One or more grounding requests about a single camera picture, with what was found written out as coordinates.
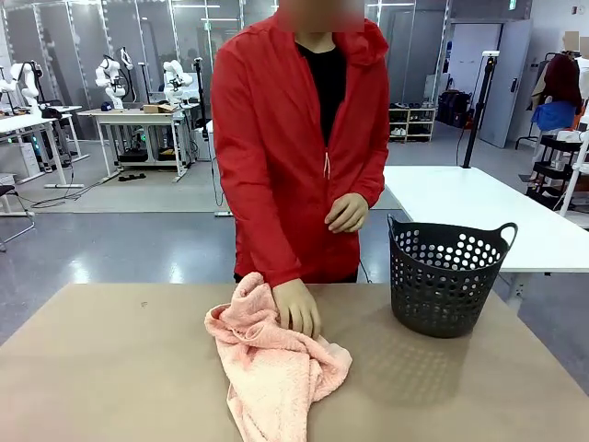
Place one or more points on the person's right hand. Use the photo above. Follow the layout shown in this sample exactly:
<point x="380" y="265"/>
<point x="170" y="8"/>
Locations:
<point x="298" y="307"/>

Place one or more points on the person's left hand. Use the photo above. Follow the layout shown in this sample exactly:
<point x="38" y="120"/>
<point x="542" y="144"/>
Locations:
<point x="348" y="212"/>

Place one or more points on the pink terry towel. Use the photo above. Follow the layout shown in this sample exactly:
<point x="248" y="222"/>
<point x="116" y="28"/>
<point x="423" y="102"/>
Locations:
<point x="271" y="368"/>

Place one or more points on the person's left forearm red sleeve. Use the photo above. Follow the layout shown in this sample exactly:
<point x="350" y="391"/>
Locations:
<point x="370" y="179"/>

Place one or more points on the person's right forearm red sleeve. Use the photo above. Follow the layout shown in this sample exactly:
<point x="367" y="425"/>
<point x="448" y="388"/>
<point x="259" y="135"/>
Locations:
<point x="257" y="230"/>

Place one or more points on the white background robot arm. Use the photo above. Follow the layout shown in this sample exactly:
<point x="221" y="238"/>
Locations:
<point x="22" y="85"/>
<point x="176" y="84"/>
<point x="110" y="83"/>

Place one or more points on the person in red jacket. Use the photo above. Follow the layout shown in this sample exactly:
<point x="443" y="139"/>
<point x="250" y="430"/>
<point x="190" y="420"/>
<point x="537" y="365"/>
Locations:
<point x="276" y="138"/>

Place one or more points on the low wooden shoe rack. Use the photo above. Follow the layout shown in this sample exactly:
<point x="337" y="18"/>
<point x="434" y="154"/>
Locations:
<point x="412" y="123"/>

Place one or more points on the large white table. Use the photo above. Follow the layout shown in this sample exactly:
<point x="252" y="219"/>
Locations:
<point x="460" y="202"/>

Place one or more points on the grey floor power strip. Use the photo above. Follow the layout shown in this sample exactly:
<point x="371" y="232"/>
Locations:
<point x="223" y="213"/>

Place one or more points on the dark grey perforated basket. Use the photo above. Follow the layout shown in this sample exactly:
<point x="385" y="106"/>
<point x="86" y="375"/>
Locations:
<point x="432" y="304"/>

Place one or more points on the black suitcase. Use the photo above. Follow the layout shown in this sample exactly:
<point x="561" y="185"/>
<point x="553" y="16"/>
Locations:
<point x="453" y="108"/>

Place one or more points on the black utility cart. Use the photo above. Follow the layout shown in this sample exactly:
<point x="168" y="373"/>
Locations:
<point x="554" y="159"/>

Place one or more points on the small cardboard box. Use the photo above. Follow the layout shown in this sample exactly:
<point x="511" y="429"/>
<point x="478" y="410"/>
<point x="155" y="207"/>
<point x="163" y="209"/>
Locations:
<point x="155" y="108"/>

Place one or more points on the white robot workbench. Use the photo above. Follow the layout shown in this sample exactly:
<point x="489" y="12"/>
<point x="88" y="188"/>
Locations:
<point x="138" y="133"/>

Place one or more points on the blue bag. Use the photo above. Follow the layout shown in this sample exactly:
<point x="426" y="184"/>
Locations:
<point x="554" y="115"/>

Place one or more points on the blue cap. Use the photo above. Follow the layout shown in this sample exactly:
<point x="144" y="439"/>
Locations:
<point x="107" y="107"/>

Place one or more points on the white height-adjustable desk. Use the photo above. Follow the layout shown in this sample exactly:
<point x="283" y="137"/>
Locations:
<point x="41" y="143"/>

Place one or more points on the black camera stand pole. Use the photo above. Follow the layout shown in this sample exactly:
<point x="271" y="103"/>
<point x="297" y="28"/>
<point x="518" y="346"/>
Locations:
<point x="477" y="110"/>

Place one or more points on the black tripod with camera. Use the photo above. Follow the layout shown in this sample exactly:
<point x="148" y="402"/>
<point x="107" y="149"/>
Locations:
<point x="199" y="92"/>

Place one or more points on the white metal frame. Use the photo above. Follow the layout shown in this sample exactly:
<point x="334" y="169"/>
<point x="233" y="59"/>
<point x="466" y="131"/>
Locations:
<point x="575" y="179"/>

